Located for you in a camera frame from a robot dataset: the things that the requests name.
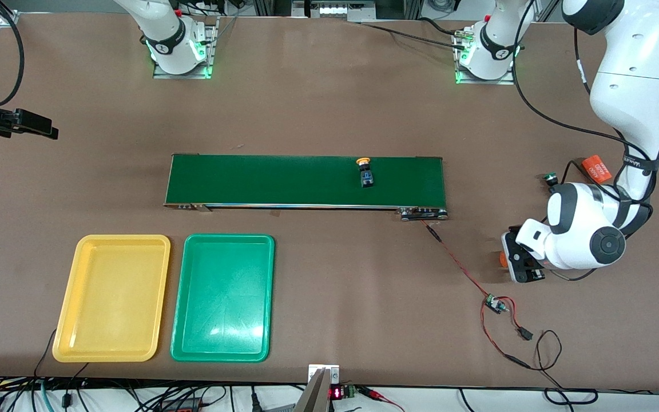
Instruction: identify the yellow push button switch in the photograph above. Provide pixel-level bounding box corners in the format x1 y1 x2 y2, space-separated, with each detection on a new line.
356 157 376 189

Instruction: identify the red black power lead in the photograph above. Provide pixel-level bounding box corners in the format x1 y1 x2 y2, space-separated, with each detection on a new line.
480 296 563 373

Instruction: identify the yellow plastic tray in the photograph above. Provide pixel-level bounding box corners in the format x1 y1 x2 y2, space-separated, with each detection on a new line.
52 234 171 363

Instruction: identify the red clip lead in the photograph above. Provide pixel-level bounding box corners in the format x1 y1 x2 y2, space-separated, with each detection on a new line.
358 386 406 412

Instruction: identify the green plastic tray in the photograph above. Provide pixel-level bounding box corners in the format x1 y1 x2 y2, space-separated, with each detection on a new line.
170 233 276 363

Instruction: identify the green conveyor belt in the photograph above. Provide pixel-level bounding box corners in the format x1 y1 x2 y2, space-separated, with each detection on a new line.
164 153 449 221

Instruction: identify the grey metal pole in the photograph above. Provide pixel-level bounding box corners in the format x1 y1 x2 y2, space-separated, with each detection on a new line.
292 369 331 412

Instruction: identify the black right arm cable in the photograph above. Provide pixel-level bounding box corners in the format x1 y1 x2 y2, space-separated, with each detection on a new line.
0 0 25 106

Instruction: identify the red black motor wire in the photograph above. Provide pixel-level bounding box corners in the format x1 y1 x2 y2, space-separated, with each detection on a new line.
420 219 496 301

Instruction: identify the black looped cable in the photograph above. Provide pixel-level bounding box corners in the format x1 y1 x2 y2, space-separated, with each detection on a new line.
544 372 599 406

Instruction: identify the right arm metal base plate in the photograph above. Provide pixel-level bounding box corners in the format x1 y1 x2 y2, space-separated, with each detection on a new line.
152 16 220 80

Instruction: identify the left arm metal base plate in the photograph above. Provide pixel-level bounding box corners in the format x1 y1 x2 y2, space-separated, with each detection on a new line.
454 29 517 85

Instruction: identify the small metal table bracket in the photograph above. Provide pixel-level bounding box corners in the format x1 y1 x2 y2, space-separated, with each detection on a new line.
308 364 340 385

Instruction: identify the thin black cable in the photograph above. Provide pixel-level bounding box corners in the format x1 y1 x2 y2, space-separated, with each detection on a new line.
34 329 58 379

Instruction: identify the black base supply cable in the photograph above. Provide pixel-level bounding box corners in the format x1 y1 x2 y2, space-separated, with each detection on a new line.
358 17 467 49

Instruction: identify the aluminium frame rack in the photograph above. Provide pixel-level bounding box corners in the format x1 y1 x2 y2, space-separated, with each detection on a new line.
252 0 422 23

